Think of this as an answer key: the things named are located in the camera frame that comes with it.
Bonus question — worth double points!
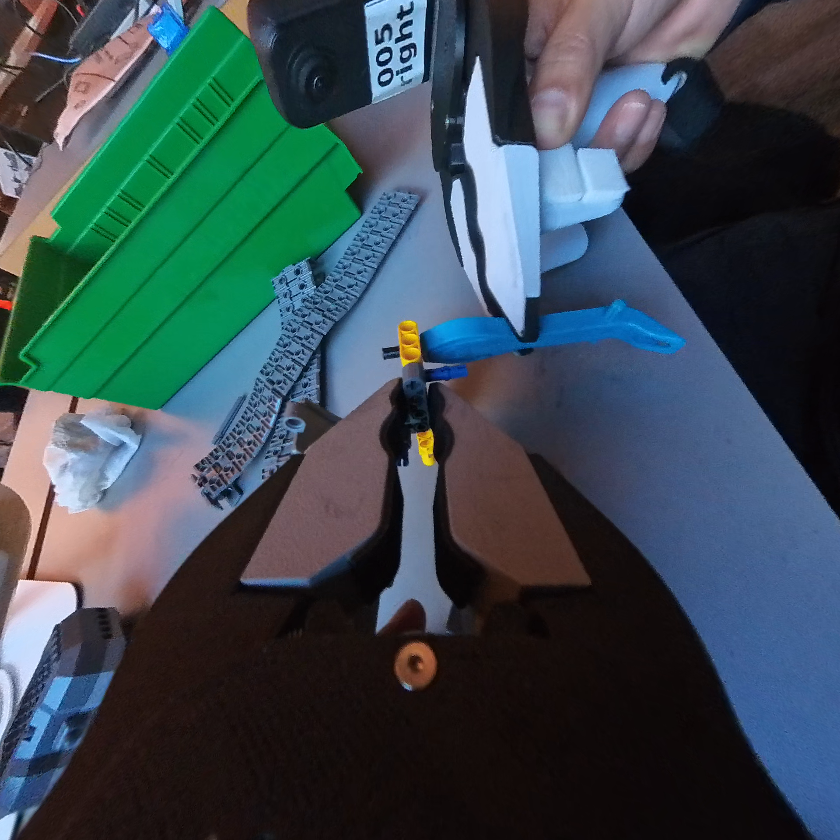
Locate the blue plastic tool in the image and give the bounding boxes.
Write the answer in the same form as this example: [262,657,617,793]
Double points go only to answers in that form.
[419,298,688,366]

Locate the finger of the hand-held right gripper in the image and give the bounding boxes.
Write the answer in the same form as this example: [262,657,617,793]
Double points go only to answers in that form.
[446,174,492,312]
[462,60,544,343]

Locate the small grey toy axle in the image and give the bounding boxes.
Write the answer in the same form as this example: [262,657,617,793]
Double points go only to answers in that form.
[212,399,248,445]

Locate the grey toy motor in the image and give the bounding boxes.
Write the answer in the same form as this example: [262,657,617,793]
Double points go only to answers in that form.
[0,605,128,819]

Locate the small blue packet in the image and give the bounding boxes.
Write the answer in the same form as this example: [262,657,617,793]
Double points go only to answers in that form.
[148,3,191,55]

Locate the grey desk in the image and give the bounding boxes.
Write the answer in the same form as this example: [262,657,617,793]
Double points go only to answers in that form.
[0,98,840,840]

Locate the yellow beam grey panel assembly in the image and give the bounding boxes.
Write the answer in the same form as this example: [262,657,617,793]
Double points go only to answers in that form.
[382,319,471,469]

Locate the person's left hand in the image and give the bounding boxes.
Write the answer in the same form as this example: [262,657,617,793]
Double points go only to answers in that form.
[376,597,429,636]

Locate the pink printed paper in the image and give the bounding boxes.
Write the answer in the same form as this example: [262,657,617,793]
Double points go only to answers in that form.
[51,13,163,152]

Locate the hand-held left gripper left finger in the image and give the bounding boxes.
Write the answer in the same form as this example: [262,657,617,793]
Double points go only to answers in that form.
[239,382,404,589]

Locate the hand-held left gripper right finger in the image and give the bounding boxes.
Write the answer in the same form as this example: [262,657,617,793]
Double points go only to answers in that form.
[428,384,592,608]

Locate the person's right hand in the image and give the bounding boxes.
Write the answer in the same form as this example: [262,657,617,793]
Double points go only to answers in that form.
[524,0,752,173]

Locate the green plastic bin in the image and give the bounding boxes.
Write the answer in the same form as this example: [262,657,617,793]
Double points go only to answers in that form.
[0,5,365,412]

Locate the crumpled white plastic bag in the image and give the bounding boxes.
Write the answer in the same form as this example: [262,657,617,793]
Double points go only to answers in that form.
[41,407,143,515]

